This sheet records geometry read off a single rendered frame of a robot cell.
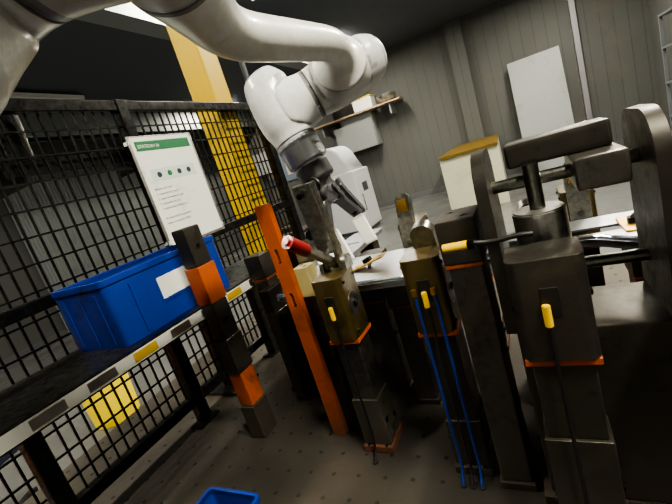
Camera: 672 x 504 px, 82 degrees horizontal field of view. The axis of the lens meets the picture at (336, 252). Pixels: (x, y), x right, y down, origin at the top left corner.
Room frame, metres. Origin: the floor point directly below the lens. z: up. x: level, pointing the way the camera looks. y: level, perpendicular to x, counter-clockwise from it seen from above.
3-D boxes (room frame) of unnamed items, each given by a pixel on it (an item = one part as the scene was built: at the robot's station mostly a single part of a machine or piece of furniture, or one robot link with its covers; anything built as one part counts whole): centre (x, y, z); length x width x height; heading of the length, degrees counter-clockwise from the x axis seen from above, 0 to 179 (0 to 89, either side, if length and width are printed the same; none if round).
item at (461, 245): (0.44, -0.17, 1.09); 0.10 x 0.01 x 0.01; 61
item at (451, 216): (0.51, -0.17, 0.91); 0.07 x 0.05 x 0.42; 151
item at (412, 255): (0.55, -0.12, 0.88); 0.11 x 0.07 x 0.37; 151
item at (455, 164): (6.77, -2.80, 0.44); 2.60 x 0.82 x 0.88; 154
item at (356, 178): (6.93, -0.50, 0.77); 0.78 x 0.71 x 1.54; 63
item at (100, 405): (2.63, 1.86, 0.28); 0.37 x 0.36 x 0.57; 67
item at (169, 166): (1.16, 0.38, 1.30); 0.23 x 0.02 x 0.31; 151
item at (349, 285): (0.65, 0.03, 0.87); 0.10 x 0.07 x 0.35; 151
